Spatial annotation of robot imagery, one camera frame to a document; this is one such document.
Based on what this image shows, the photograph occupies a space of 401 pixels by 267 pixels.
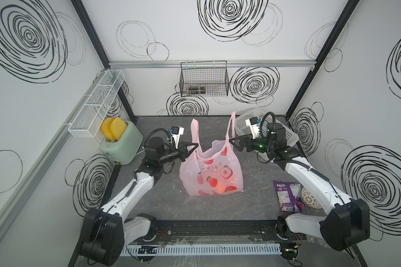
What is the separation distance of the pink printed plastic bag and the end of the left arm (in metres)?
0.02

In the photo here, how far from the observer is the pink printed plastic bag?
75cm

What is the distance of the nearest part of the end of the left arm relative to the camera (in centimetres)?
60
